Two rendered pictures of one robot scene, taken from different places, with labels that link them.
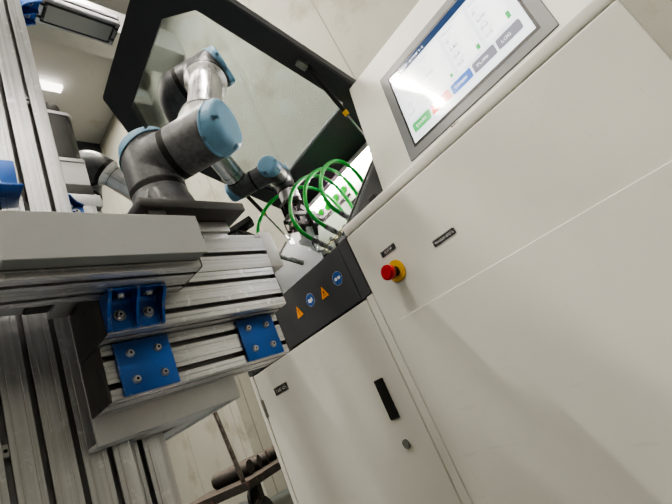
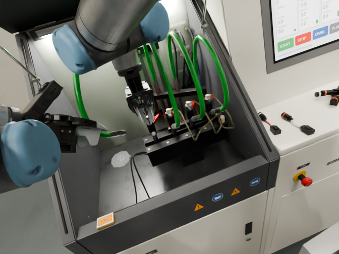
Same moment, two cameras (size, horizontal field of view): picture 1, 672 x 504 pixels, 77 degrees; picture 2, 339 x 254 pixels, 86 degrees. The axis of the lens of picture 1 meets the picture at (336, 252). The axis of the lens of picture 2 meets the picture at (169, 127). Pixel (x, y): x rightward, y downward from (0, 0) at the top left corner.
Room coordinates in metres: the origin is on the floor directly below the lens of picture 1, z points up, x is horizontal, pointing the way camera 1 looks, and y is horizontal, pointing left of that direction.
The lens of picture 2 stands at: (1.04, 0.43, 1.44)
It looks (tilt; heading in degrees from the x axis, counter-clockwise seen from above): 36 degrees down; 310
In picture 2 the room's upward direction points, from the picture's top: 17 degrees counter-clockwise
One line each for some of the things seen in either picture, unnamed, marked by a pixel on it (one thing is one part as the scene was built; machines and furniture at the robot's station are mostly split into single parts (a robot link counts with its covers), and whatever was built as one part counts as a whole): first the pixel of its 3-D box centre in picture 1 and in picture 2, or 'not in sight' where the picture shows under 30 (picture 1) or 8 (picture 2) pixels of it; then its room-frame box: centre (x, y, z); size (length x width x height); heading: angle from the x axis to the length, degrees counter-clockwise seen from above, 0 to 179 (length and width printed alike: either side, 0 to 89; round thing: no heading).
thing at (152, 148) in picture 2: not in sight; (187, 143); (1.38, -0.05, 0.91); 0.34 x 0.10 x 0.15; 46
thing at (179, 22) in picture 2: not in sight; (180, 54); (1.49, -0.32, 1.20); 0.13 x 0.03 x 0.31; 46
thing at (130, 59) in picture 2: (290, 197); (126, 59); (1.43, 0.07, 1.32); 0.08 x 0.08 x 0.05
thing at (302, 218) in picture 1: (296, 215); (136, 87); (1.42, 0.08, 1.24); 0.09 x 0.08 x 0.12; 136
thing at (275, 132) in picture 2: not in sight; (268, 122); (1.09, -0.16, 0.99); 0.12 x 0.02 x 0.02; 127
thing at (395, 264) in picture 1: (391, 271); (303, 179); (0.95, -0.10, 0.80); 0.05 x 0.04 x 0.05; 46
